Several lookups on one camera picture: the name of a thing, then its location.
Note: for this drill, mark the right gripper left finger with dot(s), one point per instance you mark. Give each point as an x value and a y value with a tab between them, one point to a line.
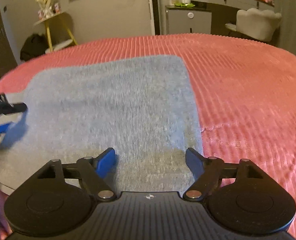
102	164

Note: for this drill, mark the white door frame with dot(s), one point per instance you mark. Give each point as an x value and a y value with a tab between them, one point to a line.
154	17

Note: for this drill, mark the flower bouquet in paper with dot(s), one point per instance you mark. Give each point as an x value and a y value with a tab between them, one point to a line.
48	8

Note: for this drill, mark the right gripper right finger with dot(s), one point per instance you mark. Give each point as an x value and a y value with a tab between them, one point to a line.
200	165

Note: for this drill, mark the yellow side table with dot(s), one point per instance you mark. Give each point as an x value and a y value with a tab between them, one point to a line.
58	31

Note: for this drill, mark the grey vanity desk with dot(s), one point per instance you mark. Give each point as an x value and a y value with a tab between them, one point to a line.
224	11

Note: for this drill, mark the pink ribbed bed blanket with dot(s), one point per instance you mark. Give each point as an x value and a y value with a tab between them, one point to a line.
245	92

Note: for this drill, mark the grey cabinet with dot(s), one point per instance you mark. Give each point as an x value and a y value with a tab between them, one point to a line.
184	20

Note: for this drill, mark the white shell-shaped chair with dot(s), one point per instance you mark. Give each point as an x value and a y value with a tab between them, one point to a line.
257	24

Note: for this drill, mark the grey pants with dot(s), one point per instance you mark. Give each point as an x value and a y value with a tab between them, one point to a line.
144	108

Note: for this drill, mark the black bag on floor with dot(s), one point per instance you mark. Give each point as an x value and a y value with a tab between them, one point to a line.
34	46

